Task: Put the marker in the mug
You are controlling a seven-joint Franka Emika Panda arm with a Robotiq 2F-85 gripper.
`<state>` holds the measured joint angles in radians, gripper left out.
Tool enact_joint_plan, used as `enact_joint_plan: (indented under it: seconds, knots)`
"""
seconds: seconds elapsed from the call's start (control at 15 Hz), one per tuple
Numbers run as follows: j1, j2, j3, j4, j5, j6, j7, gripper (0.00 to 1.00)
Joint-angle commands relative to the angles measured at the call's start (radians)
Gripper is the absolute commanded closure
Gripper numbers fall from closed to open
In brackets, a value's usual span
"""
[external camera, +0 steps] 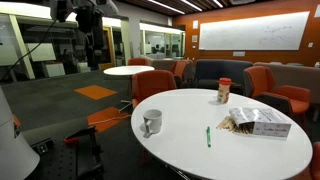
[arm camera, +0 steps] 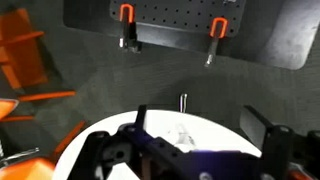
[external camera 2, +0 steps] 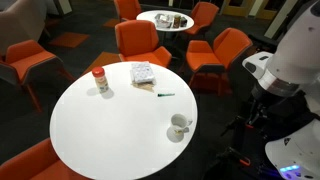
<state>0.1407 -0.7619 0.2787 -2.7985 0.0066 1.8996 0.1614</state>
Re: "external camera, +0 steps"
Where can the white paper wall sign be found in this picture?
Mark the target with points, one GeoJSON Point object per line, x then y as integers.
{"type": "Point", "coordinates": [195, 24]}

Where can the pile of wooden stirrers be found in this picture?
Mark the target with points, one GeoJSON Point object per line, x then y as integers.
{"type": "Point", "coordinates": [226, 125]}

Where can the black power socket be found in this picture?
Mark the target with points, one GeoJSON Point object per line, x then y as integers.
{"type": "Point", "coordinates": [42, 147]}

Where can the black robot cart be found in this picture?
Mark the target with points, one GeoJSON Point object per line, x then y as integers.
{"type": "Point", "coordinates": [86, 156]}

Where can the tan upholstered armchair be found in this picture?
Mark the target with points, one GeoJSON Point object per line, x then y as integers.
{"type": "Point", "coordinates": [163, 64]}

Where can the green marker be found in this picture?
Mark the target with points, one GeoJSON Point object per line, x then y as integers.
{"type": "Point", "coordinates": [208, 136]}

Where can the white wall switch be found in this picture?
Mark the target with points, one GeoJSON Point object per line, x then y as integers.
{"type": "Point", "coordinates": [310, 44]}

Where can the beige slanted pillar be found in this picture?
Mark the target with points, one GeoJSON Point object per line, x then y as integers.
{"type": "Point", "coordinates": [21, 46]}

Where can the orange armchair with grey shell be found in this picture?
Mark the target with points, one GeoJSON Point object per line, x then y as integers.
{"type": "Point", "coordinates": [293, 96]}

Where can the white ceramic mug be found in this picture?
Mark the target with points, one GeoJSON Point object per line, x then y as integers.
{"type": "Point", "coordinates": [154, 118]}

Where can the large wall whiteboard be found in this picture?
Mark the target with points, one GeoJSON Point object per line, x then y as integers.
{"type": "Point", "coordinates": [253, 31]}

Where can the empty small round white table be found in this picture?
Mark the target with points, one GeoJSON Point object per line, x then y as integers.
{"type": "Point", "coordinates": [128, 70]}

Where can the white wall poster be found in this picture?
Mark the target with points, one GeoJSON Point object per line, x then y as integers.
{"type": "Point", "coordinates": [317, 10]}

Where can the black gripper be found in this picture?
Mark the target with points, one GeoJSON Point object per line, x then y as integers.
{"type": "Point", "coordinates": [95, 38]}

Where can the long ceiling light strip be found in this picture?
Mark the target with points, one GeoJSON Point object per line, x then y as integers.
{"type": "Point", "coordinates": [166, 6]}
{"type": "Point", "coordinates": [192, 5]}
{"type": "Point", "coordinates": [218, 3]}

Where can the grey wall sign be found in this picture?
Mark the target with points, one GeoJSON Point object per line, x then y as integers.
{"type": "Point", "coordinates": [194, 38]}

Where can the white wall label plate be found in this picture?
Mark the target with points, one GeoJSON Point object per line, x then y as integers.
{"type": "Point", "coordinates": [238, 53]}

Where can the dark blue sofa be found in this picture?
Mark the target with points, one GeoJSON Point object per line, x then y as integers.
{"type": "Point", "coordinates": [216, 71]}

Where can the white low cabinet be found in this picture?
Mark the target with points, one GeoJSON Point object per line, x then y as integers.
{"type": "Point", "coordinates": [55, 69]}

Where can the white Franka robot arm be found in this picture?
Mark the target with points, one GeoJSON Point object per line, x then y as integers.
{"type": "Point", "coordinates": [13, 146]}

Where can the creamer jar with red lid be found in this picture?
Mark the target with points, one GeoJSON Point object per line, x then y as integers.
{"type": "Point", "coordinates": [223, 93]}

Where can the wooden door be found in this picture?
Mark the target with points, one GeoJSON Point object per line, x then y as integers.
{"type": "Point", "coordinates": [108, 46]}

